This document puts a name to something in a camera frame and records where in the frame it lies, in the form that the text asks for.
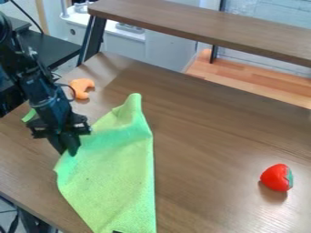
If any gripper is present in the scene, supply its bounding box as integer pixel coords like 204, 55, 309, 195
27, 97, 93, 157

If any green cloth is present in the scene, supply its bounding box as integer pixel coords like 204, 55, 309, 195
52, 92, 158, 233

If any green tape strip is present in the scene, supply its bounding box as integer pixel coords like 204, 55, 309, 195
20, 108, 39, 124

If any orange toy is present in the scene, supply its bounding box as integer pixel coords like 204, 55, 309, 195
66, 77, 97, 101

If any black side table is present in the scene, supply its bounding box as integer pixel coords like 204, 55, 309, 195
0, 16, 83, 71

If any white cabinet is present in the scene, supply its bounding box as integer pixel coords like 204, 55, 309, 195
59, 5, 201, 73

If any wooden bench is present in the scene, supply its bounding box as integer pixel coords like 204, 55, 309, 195
76, 0, 311, 69

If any red toy strawberry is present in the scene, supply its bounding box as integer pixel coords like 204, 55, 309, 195
258, 163, 295, 193

